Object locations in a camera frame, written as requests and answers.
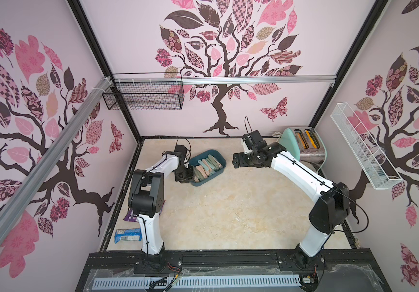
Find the teal plastic storage box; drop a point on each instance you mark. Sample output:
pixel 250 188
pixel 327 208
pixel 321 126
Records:
pixel 206 166

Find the purple snack packet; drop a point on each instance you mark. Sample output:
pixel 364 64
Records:
pixel 130 216

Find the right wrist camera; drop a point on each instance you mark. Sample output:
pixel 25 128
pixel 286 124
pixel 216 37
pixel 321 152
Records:
pixel 253 142

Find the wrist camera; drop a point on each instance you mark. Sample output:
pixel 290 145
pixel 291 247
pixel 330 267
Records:
pixel 181 151
pixel 253 142

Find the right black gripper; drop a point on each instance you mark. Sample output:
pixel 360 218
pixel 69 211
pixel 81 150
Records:
pixel 240 160

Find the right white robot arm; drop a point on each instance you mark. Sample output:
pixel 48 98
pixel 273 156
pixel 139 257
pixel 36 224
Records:
pixel 331 200

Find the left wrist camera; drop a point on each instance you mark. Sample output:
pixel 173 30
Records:
pixel 181 151

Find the blue snack packet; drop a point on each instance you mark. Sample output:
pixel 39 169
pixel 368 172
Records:
pixel 128 235

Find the black wire basket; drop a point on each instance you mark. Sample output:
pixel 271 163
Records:
pixel 146 91

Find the mint green toaster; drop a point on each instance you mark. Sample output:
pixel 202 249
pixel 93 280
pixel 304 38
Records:
pixel 305 144

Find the white slotted cable duct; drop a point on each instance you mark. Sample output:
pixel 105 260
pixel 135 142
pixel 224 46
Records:
pixel 195 282

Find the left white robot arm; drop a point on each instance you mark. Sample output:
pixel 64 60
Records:
pixel 146 196

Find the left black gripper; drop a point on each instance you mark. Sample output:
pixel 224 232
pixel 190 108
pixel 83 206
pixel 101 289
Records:
pixel 189 176

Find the white wire shelf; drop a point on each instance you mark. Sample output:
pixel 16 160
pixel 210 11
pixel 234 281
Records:
pixel 371 156

